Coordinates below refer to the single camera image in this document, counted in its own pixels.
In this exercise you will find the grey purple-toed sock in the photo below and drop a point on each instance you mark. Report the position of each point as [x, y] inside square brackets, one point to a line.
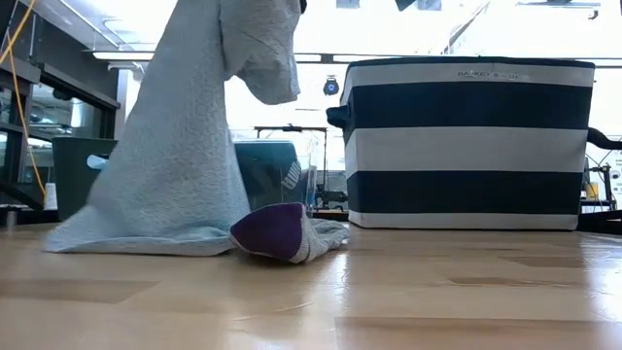
[277, 233]

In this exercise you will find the white paper cup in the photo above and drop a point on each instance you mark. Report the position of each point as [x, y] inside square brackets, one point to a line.
[50, 197]

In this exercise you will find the black background table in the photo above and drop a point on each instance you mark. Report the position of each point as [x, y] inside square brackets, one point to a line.
[291, 129]

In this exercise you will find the navy Puma garment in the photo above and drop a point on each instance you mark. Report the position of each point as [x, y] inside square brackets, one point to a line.
[272, 175]

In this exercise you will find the light blue patterned cloth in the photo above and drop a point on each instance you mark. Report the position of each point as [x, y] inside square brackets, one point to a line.
[180, 160]

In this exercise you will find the dark metal shelf rack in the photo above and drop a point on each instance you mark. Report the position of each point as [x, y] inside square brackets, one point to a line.
[48, 97]

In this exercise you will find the black round ceiling camera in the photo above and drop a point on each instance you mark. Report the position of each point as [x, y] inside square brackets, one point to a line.
[331, 86]

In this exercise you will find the teal plastic bin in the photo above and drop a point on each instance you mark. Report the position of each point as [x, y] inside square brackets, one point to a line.
[75, 180]

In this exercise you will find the navy white striped fabric basket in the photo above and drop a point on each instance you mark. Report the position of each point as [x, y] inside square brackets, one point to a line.
[466, 146]

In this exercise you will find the clear plastic bin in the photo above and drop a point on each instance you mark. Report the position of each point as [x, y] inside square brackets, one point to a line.
[311, 185]

